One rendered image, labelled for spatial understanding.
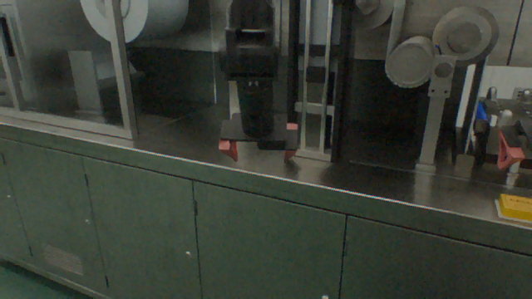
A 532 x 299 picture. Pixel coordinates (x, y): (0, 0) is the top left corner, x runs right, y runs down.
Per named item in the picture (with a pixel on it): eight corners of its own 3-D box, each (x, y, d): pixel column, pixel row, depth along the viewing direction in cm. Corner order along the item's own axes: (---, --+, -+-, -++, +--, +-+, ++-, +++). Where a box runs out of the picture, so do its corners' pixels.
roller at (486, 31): (435, 59, 96) (443, 12, 92) (437, 50, 118) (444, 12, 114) (485, 61, 92) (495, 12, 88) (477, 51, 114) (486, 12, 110)
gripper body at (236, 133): (233, 120, 68) (228, 89, 62) (287, 120, 67) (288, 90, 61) (229, 145, 64) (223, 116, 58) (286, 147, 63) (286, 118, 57)
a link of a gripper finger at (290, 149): (261, 147, 74) (258, 115, 66) (296, 148, 73) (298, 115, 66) (258, 174, 69) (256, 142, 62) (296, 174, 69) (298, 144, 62)
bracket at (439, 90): (415, 169, 102) (434, 57, 91) (416, 160, 107) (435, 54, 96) (435, 171, 100) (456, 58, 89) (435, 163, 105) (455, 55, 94)
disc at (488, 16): (427, 65, 98) (437, 6, 93) (427, 65, 98) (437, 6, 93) (490, 68, 92) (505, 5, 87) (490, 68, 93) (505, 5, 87)
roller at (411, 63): (384, 85, 104) (389, 41, 100) (395, 71, 126) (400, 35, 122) (429, 88, 100) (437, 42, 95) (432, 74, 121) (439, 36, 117)
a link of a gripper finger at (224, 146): (228, 146, 74) (222, 114, 67) (262, 147, 74) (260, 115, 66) (223, 173, 70) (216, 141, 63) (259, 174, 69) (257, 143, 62)
